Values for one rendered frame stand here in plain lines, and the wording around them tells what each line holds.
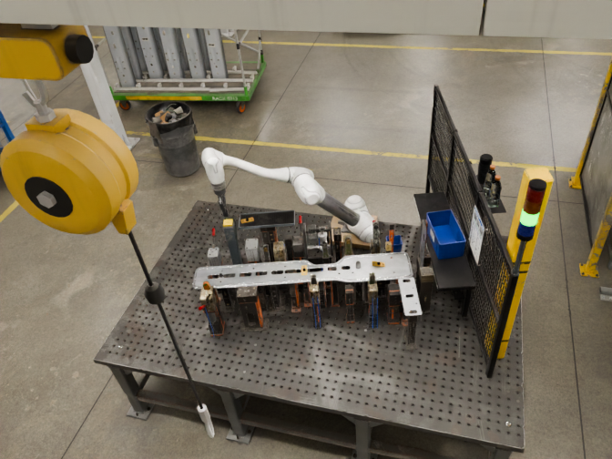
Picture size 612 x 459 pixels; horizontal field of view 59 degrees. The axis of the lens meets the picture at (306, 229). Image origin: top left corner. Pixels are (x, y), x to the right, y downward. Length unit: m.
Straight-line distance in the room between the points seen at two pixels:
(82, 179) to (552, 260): 4.66
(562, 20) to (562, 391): 3.91
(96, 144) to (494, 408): 2.82
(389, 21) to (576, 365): 4.08
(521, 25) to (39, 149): 0.50
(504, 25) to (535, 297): 4.36
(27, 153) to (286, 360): 2.80
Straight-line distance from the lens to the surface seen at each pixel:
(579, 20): 0.44
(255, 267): 3.46
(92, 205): 0.68
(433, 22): 0.44
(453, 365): 3.35
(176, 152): 5.97
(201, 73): 7.46
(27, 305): 5.37
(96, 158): 0.67
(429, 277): 3.29
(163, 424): 4.14
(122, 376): 3.85
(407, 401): 3.19
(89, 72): 6.54
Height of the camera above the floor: 3.45
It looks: 42 degrees down
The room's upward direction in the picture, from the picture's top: 6 degrees counter-clockwise
